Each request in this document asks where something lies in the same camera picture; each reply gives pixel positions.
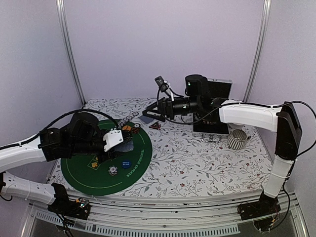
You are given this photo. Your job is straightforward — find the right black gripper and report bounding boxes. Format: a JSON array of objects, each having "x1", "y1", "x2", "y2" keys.
[{"x1": 142, "y1": 97, "x2": 200, "y2": 122}]

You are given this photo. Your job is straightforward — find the single blue playing card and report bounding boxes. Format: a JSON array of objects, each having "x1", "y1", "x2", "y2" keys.
[{"x1": 138, "y1": 116, "x2": 153, "y2": 124}]

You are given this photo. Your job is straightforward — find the blue small blind button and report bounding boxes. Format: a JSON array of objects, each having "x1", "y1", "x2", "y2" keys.
[{"x1": 121, "y1": 160, "x2": 132, "y2": 169}]

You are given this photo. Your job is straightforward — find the blue playing card deck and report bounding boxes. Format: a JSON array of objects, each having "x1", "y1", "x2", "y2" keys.
[{"x1": 115, "y1": 141, "x2": 134, "y2": 153}]

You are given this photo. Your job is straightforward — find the red poker chip stack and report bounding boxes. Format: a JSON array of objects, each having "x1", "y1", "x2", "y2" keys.
[{"x1": 131, "y1": 123, "x2": 141, "y2": 134}]

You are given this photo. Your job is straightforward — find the orange big blind button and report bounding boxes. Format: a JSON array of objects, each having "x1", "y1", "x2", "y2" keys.
[{"x1": 122, "y1": 125, "x2": 131, "y2": 131}]

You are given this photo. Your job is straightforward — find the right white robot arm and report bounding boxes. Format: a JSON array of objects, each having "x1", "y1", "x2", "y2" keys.
[{"x1": 142, "y1": 74, "x2": 302, "y2": 215}]

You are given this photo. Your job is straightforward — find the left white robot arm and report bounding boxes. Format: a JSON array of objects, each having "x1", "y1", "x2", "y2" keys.
[{"x1": 0, "y1": 112, "x2": 133, "y2": 214}]

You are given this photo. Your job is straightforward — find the black red triangular plaque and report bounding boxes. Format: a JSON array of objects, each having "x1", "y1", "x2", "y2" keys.
[{"x1": 149, "y1": 121, "x2": 161, "y2": 130}]

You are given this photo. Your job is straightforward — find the round green poker mat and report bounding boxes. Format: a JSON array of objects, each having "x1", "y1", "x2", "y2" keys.
[{"x1": 60, "y1": 126, "x2": 153, "y2": 196}]

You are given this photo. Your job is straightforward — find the aluminium poker chip case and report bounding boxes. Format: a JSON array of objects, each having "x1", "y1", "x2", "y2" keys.
[{"x1": 193, "y1": 79, "x2": 232, "y2": 137}]

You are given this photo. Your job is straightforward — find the floral white tablecloth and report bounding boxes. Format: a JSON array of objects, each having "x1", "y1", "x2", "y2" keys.
[{"x1": 50, "y1": 98, "x2": 272, "y2": 198}]

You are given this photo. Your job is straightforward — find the striped ceramic mug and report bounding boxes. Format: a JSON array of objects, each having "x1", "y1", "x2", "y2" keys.
[{"x1": 227, "y1": 129, "x2": 251, "y2": 150}]

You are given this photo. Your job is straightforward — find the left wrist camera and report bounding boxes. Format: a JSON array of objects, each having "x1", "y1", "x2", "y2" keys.
[{"x1": 103, "y1": 129, "x2": 123, "y2": 152}]

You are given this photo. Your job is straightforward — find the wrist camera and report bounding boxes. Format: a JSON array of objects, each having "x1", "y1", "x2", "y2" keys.
[
  {"x1": 103, "y1": 129, "x2": 123, "y2": 152},
  {"x1": 155, "y1": 76, "x2": 175, "y2": 102}
]

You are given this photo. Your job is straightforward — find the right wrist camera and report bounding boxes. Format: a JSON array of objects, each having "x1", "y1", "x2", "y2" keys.
[{"x1": 155, "y1": 76, "x2": 175, "y2": 102}]

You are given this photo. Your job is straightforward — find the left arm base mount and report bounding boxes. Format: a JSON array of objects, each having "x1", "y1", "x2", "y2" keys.
[{"x1": 47, "y1": 198, "x2": 91, "y2": 220}]

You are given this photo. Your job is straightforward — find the front aluminium rail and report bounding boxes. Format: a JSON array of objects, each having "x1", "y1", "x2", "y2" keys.
[{"x1": 23, "y1": 191, "x2": 309, "y2": 237}]

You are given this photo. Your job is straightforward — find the right aluminium frame post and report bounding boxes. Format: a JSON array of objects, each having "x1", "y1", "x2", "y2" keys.
[{"x1": 243, "y1": 0, "x2": 272, "y2": 102}]

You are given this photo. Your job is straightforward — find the aluminium frame post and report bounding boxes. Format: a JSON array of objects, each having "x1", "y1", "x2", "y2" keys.
[
  {"x1": 243, "y1": 0, "x2": 272, "y2": 102},
  {"x1": 56, "y1": 0, "x2": 86, "y2": 106}
]

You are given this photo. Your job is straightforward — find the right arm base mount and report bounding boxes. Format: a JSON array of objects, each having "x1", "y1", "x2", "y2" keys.
[{"x1": 237, "y1": 196, "x2": 291, "y2": 233}]

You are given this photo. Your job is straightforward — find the left aluminium frame post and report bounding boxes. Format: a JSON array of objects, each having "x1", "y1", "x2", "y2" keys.
[{"x1": 56, "y1": 0, "x2": 86, "y2": 106}]

